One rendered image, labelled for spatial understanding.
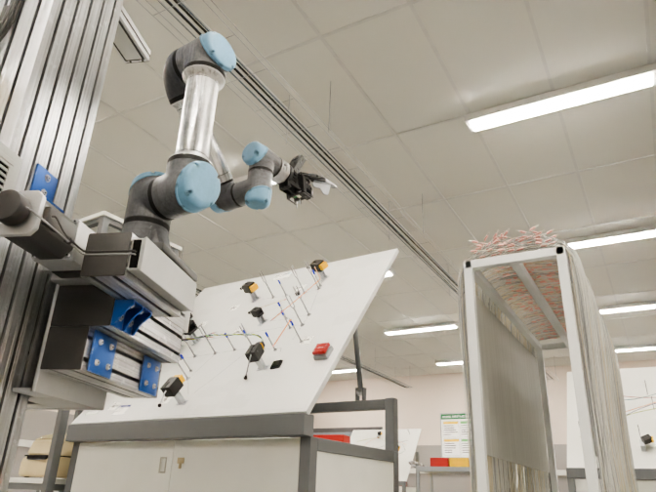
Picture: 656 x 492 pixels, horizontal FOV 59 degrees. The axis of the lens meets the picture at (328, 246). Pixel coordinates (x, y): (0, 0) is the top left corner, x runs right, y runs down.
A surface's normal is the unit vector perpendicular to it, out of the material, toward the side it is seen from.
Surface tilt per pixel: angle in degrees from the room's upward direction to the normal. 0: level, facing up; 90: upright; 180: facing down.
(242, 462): 90
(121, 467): 90
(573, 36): 180
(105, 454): 90
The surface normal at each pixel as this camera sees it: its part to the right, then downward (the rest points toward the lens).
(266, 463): -0.54, -0.36
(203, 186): 0.81, -0.08
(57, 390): 0.99, -0.03
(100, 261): -0.16, -0.40
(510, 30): -0.04, 0.92
